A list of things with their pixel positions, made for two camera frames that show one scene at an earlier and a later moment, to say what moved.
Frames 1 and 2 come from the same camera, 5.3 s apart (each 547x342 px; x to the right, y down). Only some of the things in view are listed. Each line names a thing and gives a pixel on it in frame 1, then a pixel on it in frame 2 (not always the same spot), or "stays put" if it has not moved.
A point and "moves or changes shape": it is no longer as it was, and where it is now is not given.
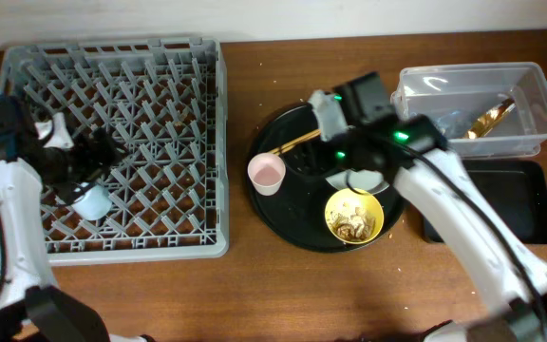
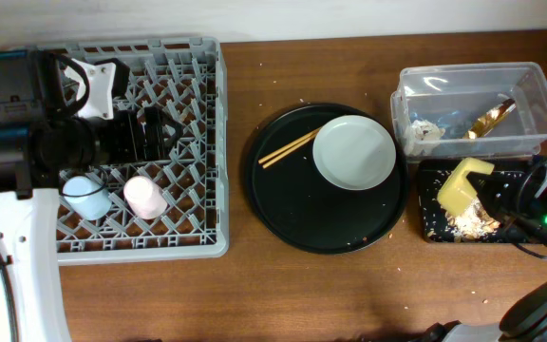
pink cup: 266,172 to 145,198
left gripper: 92,162 to 136,151
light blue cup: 94,204 stays put
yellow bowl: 352,218 moves or changes shape
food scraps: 356,226 moves or changes shape
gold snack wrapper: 486,123 stays put
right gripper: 320,158 to 514,199
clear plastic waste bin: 498,110 stays put
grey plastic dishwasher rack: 165,100 stays put
